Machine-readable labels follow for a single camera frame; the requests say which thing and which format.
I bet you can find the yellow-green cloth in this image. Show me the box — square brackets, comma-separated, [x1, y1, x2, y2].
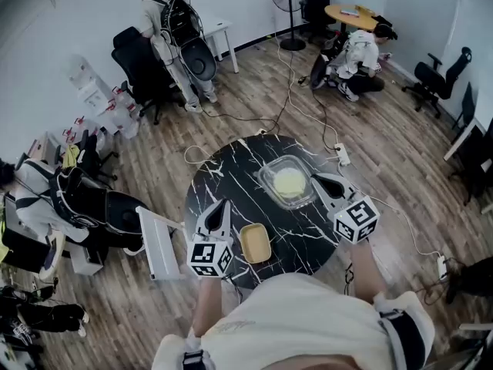
[0, 221, 11, 264]
[62, 144, 81, 168]

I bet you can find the white water dispenser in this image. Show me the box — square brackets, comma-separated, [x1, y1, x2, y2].
[65, 54, 111, 117]

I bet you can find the person's white shirt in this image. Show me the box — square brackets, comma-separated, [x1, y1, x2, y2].
[152, 274, 436, 370]

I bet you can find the black box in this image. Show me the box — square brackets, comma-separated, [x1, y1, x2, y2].
[0, 225, 51, 273]

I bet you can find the round yellow table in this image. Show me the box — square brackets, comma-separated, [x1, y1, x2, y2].
[324, 4, 381, 34]

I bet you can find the person's right arm strap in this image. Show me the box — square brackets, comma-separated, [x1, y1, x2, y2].
[379, 308, 427, 370]

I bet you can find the pale wooden table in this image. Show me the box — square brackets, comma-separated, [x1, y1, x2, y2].
[38, 231, 67, 281]

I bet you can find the person's left arm strap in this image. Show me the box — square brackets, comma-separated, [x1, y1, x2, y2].
[183, 348, 209, 370]

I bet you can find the white drawer unit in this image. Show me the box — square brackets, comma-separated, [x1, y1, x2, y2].
[71, 247, 105, 276]

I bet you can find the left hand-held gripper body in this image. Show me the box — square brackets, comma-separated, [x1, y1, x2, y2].
[186, 234, 235, 281]

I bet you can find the clear plastic lid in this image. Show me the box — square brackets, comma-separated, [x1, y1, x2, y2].
[256, 154, 319, 211]

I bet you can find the person's arm strap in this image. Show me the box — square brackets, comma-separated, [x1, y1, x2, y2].
[183, 348, 209, 370]
[379, 308, 427, 370]

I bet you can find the white desk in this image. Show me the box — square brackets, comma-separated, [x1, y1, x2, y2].
[200, 13, 240, 75]
[442, 90, 493, 215]

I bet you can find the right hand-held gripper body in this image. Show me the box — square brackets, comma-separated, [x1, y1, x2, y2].
[329, 193, 381, 244]

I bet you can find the person's right forearm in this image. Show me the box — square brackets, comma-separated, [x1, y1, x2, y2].
[348, 240, 388, 304]

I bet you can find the white cable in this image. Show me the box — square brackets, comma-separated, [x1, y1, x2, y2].
[346, 162, 442, 257]

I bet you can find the yellow rectangular tray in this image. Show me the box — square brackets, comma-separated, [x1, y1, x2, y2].
[239, 223, 272, 264]

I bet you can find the person's left forearm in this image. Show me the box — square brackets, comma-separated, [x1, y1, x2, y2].
[191, 275, 226, 338]

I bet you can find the slice of bread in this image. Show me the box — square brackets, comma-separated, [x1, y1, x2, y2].
[272, 166, 308, 198]

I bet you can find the clear water bottle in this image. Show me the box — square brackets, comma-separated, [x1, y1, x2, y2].
[111, 84, 134, 109]
[115, 102, 140, 140]

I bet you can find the round black marble table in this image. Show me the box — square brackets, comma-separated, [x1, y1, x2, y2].
[183, 133, 350, 291]

